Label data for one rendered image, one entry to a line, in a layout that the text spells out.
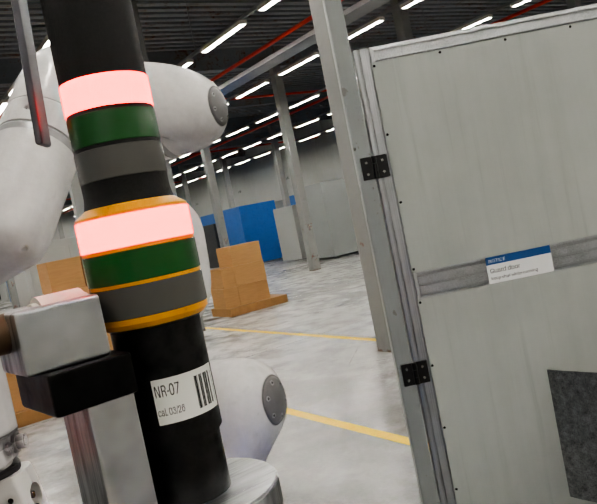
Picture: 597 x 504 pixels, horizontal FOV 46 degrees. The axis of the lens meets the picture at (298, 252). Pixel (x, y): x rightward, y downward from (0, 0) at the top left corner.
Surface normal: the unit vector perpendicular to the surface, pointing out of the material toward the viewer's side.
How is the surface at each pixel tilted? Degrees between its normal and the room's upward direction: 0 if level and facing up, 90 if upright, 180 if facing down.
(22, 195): 69
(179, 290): 90
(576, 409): 90
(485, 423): 90
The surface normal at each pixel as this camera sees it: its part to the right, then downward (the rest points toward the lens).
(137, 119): 0.74, -0.11
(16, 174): 0.31, -0.48
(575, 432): -0.76, 0.19
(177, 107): 0.40, -0.07
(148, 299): 0.19, 0.01
